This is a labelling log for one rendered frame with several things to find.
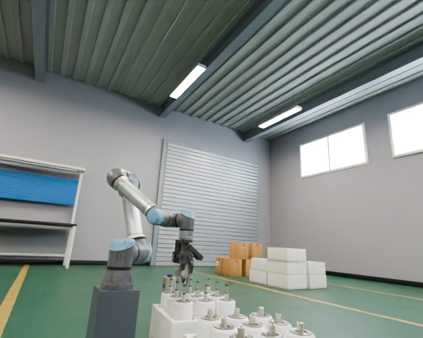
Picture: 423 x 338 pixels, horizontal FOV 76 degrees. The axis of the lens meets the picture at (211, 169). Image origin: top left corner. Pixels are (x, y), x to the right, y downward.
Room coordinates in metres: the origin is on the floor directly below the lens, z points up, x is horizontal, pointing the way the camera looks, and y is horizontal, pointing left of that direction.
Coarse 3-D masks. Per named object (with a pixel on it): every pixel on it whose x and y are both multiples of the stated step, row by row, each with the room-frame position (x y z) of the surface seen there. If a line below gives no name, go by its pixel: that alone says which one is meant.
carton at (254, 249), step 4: (248, 244) 5.59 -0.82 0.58; (252, 244) 5.48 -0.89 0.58; (256, 244) 5.53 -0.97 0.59; (260, 244) 5.57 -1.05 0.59; (248, 248) 5.59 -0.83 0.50; (252, 248) 5.48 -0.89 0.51; (256, 248) 5.53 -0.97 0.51; (260, 248) 5.57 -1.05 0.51; (248, 252) 5.58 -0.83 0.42; (252, 252) 5.48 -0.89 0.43; (256, 252) 5.53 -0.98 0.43; (260, 252) 5.57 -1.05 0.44; (248, 256) 5.58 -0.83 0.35; (252, 256) 5.48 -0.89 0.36; (256, 256) 5.53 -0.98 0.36; (260, 256) 5.57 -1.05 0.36
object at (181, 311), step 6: (174, 306) 1.43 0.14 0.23; (180, 306) 1.41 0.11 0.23; (186, 306) 1.41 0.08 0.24; (192, 306) 1.44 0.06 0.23; (174, 312) 1.43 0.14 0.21; (180, 312) 1.41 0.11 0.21; (186, 312) 1.41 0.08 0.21; (192, 312) 1.45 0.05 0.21; (174, 318) 1.43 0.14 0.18; (180, 318) 1.41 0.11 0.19; (186, 318) 1.42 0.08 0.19
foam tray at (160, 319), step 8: (152, 304) 1.70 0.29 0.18; (152, 312) 1.69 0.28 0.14; (160, 312) 1.54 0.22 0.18; (216, 312) 1.60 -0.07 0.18; (152, 320) 1.67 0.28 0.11; (160, 320) 1.52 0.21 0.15; (168, 320) 1.41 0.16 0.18; (184, 320) 1.41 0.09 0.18; (192, 320) 1.42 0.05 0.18; (152, 328) 1.65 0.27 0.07; (160, 328) 1.51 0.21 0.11; (168, 328) 1.40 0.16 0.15; (176, 328) 1.37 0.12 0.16; (184, 328) 1.38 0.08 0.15; (192, 328) 1.40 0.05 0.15; (152, 336) 1.65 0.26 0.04; (160, 336) 1.50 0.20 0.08; (168, 336) 1.39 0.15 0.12; (176, 336) 1.37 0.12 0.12
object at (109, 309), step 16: (96, 288) 1.39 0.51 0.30; (96, 304) 1.34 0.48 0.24; (112, 304) 1.33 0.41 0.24; (128, 304) 1.37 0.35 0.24; (96, 320) 1.30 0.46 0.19; (112, 320) 1.34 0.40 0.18; (128, 320) 1.38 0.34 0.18; (96, 336) 1.31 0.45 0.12; (112, 336) 1.34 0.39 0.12; (128, 336) 1.38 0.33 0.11
